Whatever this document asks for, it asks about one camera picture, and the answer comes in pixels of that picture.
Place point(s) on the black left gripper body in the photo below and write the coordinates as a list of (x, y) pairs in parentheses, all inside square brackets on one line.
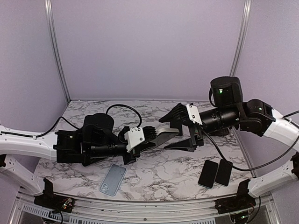
[(97, 152)]

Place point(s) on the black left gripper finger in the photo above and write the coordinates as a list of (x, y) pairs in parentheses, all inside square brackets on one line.
[(142, 147), (149, 133)]

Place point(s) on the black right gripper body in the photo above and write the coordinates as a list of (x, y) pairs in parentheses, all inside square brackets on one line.
[(231, 117)]

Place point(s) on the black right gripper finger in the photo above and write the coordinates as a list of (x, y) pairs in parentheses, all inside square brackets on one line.
[(178, 113), (184, 145)]

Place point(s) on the black smartphone dark edge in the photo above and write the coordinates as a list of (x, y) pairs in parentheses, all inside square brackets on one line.
[(163, 138)]

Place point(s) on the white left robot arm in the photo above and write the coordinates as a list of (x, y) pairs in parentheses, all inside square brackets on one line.
[(32, 144)]

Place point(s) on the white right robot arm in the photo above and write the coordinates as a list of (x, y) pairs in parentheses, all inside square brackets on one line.
[(267, 138)]

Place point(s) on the light blue phone case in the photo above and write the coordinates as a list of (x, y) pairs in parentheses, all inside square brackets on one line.
[(112, 180)]

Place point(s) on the black patterned square plate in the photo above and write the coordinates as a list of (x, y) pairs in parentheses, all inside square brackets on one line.
[(222, 132)]

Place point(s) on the black smartphone mint edge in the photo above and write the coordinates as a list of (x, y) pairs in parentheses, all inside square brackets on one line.
[(208, 174)]

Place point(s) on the black smartphone green edge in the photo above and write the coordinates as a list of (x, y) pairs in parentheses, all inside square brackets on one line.
[(223, 173)]

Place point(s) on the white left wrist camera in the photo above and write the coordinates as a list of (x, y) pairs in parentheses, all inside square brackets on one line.
[(134, 137)]

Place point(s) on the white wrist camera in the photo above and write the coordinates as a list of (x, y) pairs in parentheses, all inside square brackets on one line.
[(134, 137), (193, 114)]

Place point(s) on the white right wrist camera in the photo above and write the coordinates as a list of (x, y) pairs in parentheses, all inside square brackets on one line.
[(193, 114)]

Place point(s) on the aluminium front rail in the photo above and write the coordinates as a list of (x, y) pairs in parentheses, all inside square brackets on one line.
[(100, 211)]

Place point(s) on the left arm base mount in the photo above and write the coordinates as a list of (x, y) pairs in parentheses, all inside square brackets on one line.
[(53, 201)]

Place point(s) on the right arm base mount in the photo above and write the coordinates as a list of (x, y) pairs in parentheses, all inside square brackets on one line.
[(242, 200)]

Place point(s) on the right aluminium frame post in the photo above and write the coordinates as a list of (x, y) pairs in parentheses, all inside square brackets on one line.
[(241, 37)]

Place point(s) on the aluminium frame post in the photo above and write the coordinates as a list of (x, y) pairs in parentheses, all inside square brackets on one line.
[(241, 37), (55, 48)]

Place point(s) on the left aluminium frame post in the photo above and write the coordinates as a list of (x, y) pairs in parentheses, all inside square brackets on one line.
[(55, 48)]

